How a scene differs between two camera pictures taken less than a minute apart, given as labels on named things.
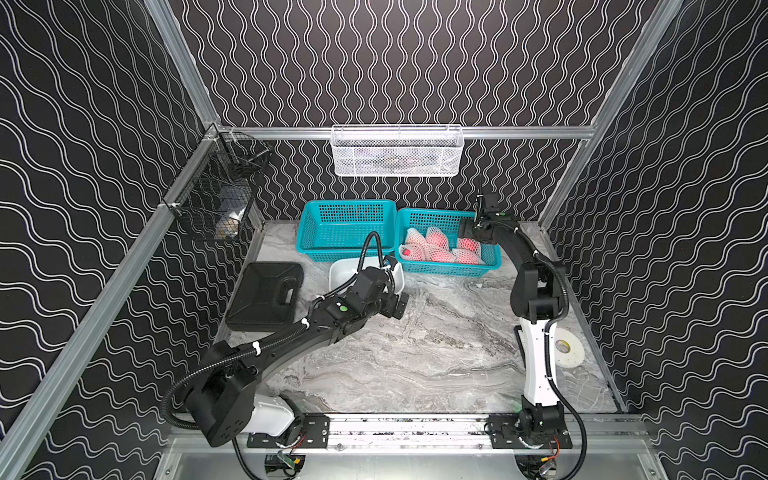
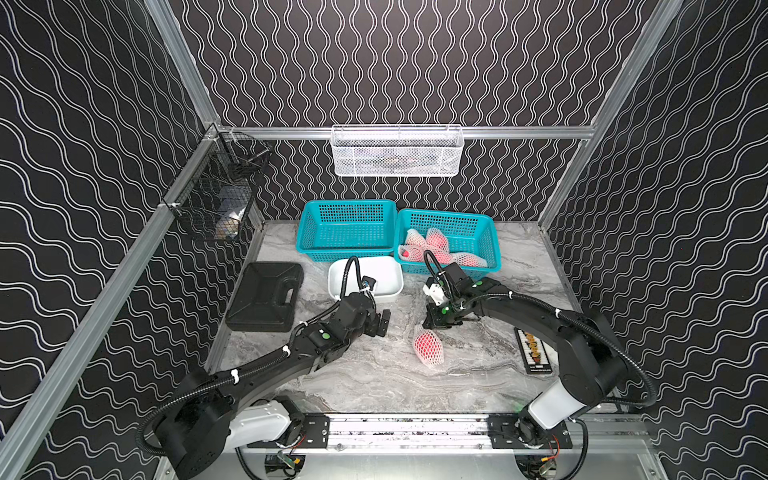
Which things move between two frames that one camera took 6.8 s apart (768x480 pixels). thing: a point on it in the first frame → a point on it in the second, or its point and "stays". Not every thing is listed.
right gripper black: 464,229 → 433,322
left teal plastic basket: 340,227 stays
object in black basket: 228,226 stays
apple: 469,244 → 429,348
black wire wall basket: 213,193 stays
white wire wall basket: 397,150 stays
